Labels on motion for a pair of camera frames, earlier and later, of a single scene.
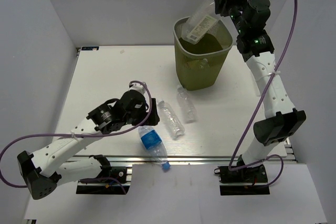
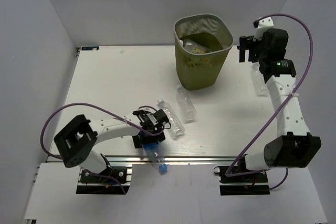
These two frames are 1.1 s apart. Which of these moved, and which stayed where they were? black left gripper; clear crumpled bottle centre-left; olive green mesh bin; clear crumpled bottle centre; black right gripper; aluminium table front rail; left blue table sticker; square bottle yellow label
Moved: square bottle yellow label; black left gripper; black right gripper
Stayed: clear crumpled bottle centre-left; left blue table sticker; olive green mesh bin; clear crumpled bottle centre; aluminium table front rail
